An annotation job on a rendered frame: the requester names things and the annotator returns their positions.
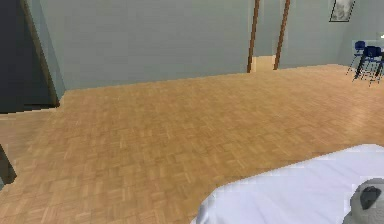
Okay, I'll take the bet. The dark table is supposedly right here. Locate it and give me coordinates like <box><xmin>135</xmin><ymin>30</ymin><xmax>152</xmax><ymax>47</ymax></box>
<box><xmin>353</xmin><ymin>46</ymin><xmax>384</xmax><ymax>81</ymax></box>

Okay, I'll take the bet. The dark furniture leg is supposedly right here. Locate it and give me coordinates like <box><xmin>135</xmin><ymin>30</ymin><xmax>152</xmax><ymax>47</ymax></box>
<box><xmin>0</xmin><ymin>143</ymin><xmax>18</xmax><ymax>186</ymax></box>

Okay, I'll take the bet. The framed grey wall picture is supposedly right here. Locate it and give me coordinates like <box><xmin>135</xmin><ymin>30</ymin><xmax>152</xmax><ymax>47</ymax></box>
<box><xmin>329</xmin><ymin>0</ymin><xmax>356</xmax><ymax>23</ymax></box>

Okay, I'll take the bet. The blue chair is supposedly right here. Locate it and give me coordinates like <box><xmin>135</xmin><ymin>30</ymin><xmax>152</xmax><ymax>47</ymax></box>
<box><xmin>346</xmin><ymin>40</ymin><xmax>367</xmax><ymax>76</ymax></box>
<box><xmin>359</xmin><ymin>46</ymin><xmax>383</xmax><ymax>88</ymax></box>

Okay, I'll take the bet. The white bed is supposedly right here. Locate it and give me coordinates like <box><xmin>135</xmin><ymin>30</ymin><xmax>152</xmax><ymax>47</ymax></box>
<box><xmin>190</xmin><ymin>143</ymin><xmax>384</xmax><ymax>224</ymax></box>

